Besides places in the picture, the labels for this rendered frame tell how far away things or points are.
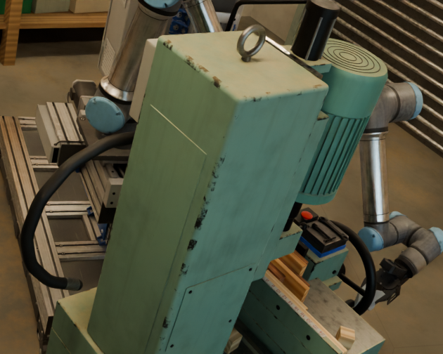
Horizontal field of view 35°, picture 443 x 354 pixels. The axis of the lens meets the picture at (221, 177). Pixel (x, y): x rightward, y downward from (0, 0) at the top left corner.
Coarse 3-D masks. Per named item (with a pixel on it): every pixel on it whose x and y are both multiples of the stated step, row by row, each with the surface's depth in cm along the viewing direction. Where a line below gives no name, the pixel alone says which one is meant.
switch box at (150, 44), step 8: (152, 40) 125; (144, 48) 126; (152, 48) 125; (144, 56) 127; (152, 56) 125; (144, 64) 127; (144, 72) 127; (144, 80) 128; (136, 88) 130; (144, 88) 128; (136, 96) 131; (136, 104) 131; (136, 112) 131; (136, 120) 132
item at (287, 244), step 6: (294, 228) 163; (300, 228) 163; (282, 234) 159; (288, 234) 160; (294, 234) 161; (300, 234) 163; (282, 240) 159; (288, 240) 161; (294, 240) 163; (276, 246) 159; (282, 246) 161; (288, 246) 163; (294, 246) 165; (276, 252) 161; (282, 252) 163; (288, 252) 165
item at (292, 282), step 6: (276, 258) 170; (276, 264) 169; (282, 264) 169; (282, 270) 168; (288, 270) 168; (288, 276) 167; (294, 276) 166; (288, 282) 167; (294, 282) 166; (300, 282) 165; (288, 288) 168; (294, 288) 166; (300, 288) 165; (306, 288) 164; (294, 294) 167; (300, 294) 165; (306, 294) 165; (300, 300) 166
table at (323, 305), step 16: (320, 288) 175; (336, 288) 185; (256, 304) 166; (304, 304) 168; (320, 304) 170; (336, 304) 171; (256, 320) 167; (272, 320) 163; (320, 320) 165; (336, 320) 166; (352, 320) 168; (272, 336) 164; (288, 336) 160; (368, 336) 165; (288, 352) 160; (304, 352) 157; (352, 352) 159; (368, 352) 162
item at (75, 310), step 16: (96, 288) 168; (64, 304) 161; (80, 304) 162; (64, 320) 160; (80, 320) 158; (64, 336) 162; (80, 336) 156; (80, 352) 157; (96, 352) 152; (224, 352) 162; (240, 352) 163; (256, 352) 165
